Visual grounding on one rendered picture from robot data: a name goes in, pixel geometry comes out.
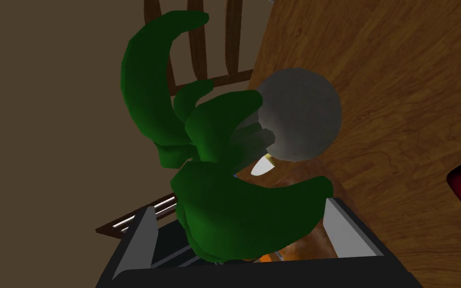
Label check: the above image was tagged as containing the brown wooden table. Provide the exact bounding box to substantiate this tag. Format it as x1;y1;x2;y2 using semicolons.
246;0;461;288

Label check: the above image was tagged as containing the brown wooden chair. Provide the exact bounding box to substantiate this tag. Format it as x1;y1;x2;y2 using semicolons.
142;0;255;98

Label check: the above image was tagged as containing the green leafy plant grey pot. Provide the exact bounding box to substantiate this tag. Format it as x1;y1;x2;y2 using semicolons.
120;10;343;265

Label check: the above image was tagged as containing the dark brown white-striped bar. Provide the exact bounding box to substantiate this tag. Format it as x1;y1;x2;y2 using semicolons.
94;193;179;241

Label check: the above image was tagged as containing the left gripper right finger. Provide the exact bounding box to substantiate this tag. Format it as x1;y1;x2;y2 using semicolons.
322;197;386;260

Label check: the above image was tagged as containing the white yellow small piece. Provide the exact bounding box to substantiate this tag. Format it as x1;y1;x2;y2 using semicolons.
250;153;276;177

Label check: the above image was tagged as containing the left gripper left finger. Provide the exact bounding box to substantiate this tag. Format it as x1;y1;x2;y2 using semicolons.
101;205;160;282

